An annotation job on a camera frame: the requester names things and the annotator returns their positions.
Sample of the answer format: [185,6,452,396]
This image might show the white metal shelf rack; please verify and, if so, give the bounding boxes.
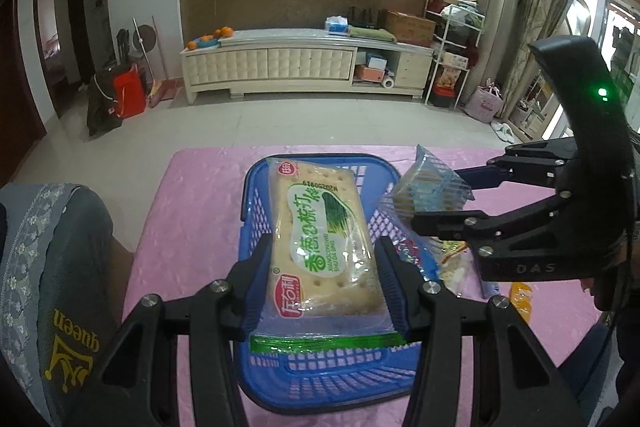
[424,0,485,108]

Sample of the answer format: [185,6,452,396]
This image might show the pink shopping bag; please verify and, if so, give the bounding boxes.
[464,78,503,124]

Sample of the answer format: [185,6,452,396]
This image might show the green folded cloth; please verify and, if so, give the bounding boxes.
[347,25,397,42]

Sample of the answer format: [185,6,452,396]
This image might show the orange snack packet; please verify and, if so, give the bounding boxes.
[509,282,534,323]

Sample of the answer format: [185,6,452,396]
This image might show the white slippers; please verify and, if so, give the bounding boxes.
[490,121,515,144]

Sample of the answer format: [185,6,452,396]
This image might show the red noodle snack bag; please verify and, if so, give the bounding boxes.
[395,237,471,297]

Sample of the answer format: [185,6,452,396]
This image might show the blue plastic basket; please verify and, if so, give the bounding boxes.
[235,153,438,415]

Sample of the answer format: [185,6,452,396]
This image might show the pink quilted table cover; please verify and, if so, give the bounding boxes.
[124,145,600,426]

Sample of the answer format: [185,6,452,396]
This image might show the cardboard box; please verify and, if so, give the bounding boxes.
[383,11,436,48]

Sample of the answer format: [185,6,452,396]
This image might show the grey queen cushion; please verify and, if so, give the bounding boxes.
[1,183,117,426]

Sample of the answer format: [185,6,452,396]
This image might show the tissue box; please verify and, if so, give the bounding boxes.
[324,15,349,35]

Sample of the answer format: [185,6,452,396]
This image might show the oranges on blue plate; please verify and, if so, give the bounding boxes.
[186,26,234,51]

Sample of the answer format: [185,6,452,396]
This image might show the black bag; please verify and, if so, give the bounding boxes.
[86,67,122,138]

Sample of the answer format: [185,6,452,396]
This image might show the green scallion cracker pack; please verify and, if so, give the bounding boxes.
[250,157,402,355]

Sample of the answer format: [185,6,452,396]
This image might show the blue striped snack pack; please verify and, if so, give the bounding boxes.
[378,145,475,227]

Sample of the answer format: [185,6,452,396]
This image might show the cream TV cabinet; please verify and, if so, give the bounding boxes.
[181,28,434,103]

